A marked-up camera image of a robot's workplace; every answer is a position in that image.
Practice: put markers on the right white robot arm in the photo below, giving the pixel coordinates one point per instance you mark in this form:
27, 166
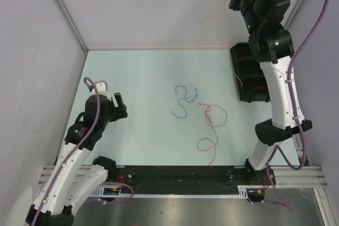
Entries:
272, 47

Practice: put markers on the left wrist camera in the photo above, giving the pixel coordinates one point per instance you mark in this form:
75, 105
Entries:
102, 89

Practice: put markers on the black compartment bin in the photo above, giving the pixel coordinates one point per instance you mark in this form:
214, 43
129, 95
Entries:
250, 81

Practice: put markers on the left aluminium frame post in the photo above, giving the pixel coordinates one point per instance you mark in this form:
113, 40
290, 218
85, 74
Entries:
61, 5

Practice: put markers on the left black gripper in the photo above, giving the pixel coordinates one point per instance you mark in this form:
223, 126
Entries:
118, 112

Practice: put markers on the white slotted cable duct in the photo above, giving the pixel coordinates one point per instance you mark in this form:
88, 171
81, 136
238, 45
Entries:
241, 193

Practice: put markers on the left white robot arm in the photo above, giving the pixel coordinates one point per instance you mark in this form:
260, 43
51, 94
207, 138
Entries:
61, 199

